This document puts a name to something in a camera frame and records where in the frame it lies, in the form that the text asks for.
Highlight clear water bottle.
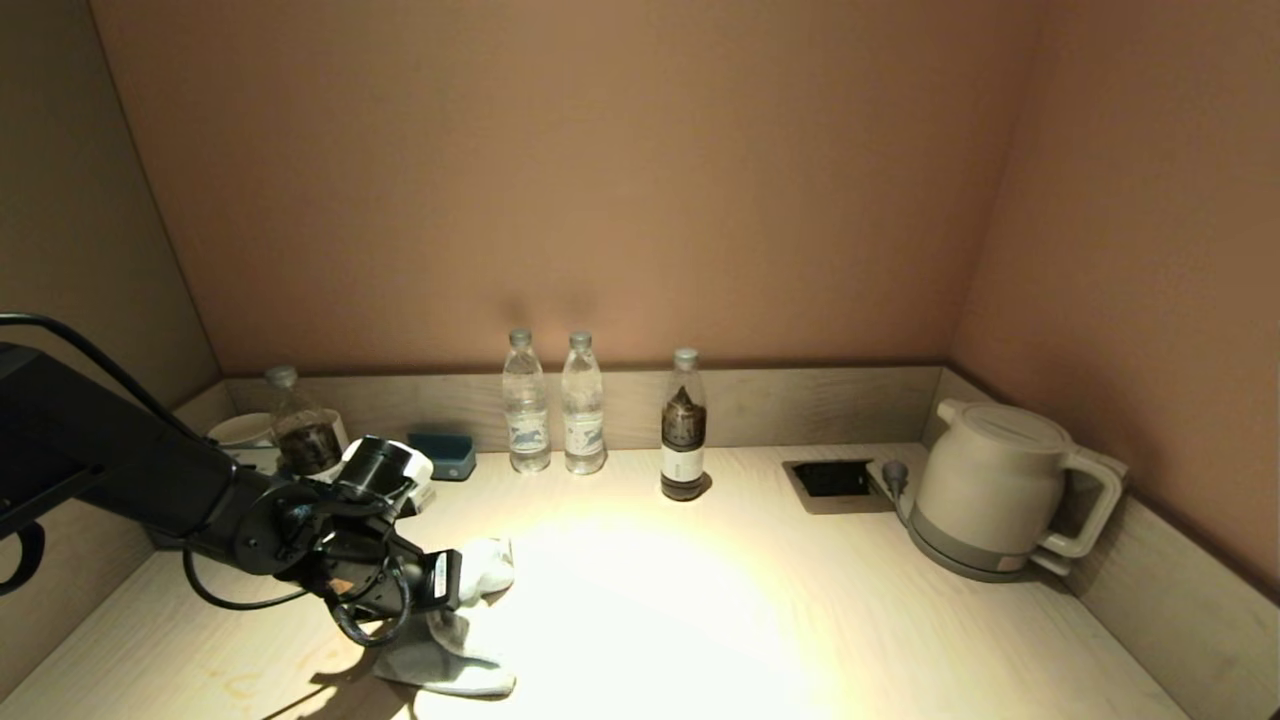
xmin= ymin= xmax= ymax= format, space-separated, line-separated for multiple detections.
xmin=501 ymin=328 xmax=552 ymax=474
xmin=560 ymin=331 xmax=608 ymax=476

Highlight grey kettle power plug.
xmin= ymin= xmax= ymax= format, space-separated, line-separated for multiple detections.
xmin=882 ymin=460 xmax=912 ymax=523

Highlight light grey-white cleaning cloth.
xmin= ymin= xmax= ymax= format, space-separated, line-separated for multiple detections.
xmin=373 ymin=537 xmax=519 ymax=699

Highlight recessed black power socket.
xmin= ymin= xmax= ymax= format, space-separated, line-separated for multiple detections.
xmin=782 ymin=459 xmax=897 ymax=516

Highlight dark drink bottle barcode label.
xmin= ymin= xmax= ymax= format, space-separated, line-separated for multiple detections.
xmin=659 ymin=347 xmax=709 ymax=502

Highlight small blue plastic tray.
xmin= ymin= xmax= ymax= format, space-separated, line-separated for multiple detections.
xmin=406 ymin=431 xmax=478 ymax=482

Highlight dark drink bottle blue-print label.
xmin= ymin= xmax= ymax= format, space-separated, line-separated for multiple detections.
xmin=264 ymin=365 xmax=347 ymax=483

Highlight white electric kettle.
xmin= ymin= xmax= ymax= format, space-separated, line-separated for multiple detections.
xmin=915 ymin=400 xmax=1126 ymax=561

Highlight grey kettle base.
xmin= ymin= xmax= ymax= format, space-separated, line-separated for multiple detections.
xmin=905 ymin=498 xmax=1069 ymax=585

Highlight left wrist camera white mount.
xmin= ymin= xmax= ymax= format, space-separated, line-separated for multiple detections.
xmin=338 ymin=435 xmax=438 ymax=519

